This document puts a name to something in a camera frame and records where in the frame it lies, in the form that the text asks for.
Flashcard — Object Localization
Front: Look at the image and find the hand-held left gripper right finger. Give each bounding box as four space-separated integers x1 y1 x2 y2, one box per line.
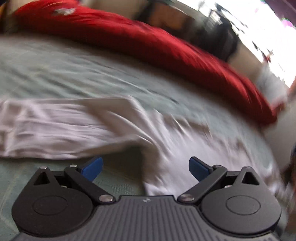
178 157 259 205

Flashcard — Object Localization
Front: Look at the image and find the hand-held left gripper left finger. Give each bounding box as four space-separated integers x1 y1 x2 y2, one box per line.
35 157 114 204

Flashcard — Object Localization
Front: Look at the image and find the white printed t-shirt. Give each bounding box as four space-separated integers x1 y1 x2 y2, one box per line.
0 96 292 202

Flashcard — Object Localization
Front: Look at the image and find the dark green jacket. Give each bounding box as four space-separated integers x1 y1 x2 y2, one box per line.
206 23 243 63

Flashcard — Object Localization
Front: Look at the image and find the red quilt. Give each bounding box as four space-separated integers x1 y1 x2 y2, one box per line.
13 0 278 126

